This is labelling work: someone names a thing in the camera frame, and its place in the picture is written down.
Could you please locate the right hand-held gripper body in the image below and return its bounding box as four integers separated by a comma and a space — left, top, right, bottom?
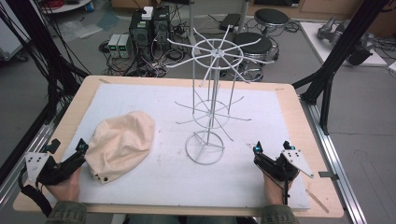
253, 149, 315, 183

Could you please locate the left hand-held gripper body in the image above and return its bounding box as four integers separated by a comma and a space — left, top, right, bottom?
24, 151, 87, 187

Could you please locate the beige cloth hat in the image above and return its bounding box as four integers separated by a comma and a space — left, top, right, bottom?
84, 110, 156, 185

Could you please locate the white wire display rack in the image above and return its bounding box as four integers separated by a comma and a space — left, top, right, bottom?
165, 24, 276, 166

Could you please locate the person's right hand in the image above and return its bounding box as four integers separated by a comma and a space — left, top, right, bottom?
263, 174, 294, 206

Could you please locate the person's left hand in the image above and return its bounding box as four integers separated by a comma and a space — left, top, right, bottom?
46, 167, 83, 203

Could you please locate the white foam mat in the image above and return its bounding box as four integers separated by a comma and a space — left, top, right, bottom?
61, 82, 311, 210

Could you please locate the black round stool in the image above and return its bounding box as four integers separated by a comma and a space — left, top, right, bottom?
232, 31, 279, 82
253, 7, 290, 37

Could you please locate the white floor board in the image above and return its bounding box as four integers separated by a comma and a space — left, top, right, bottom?
299, 21, 388, 68

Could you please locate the grey bench power supply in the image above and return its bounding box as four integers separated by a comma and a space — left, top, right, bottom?
106, 34, 121, 59
118, 34, 134, 59

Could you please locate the black computer tower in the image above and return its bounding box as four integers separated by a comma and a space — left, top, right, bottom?
128, 10, 154, 62
151, 5, 172, 52

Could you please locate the flat black device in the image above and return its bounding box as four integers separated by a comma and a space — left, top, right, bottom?
218, 12, 242, 32

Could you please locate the grey metal pole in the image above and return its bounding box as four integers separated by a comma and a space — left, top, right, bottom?
238, 0, 251, 34
187, 0, 200, 56

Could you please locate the round white table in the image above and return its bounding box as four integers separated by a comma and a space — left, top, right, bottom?
39, 0, 93, 15

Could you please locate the small white box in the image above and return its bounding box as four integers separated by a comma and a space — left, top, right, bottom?
141, 6, 154, 21

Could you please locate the aluminium rail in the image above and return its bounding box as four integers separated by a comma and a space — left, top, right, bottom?
0, 102, 71, 211
299, 97, 369, 224

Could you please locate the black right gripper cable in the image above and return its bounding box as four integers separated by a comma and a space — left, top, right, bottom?
280, 161, 291, 206

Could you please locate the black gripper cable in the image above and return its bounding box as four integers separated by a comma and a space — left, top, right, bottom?
18, 166, 54, 218
280, 161, 291, 206

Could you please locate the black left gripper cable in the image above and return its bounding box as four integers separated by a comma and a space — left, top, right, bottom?
18, 166, 54, 218

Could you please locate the small grey metal bracket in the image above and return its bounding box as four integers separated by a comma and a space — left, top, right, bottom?
318, 171, 340, 182

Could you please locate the tangle of floor cables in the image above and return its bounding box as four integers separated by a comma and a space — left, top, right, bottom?
98, 26, 191, 78

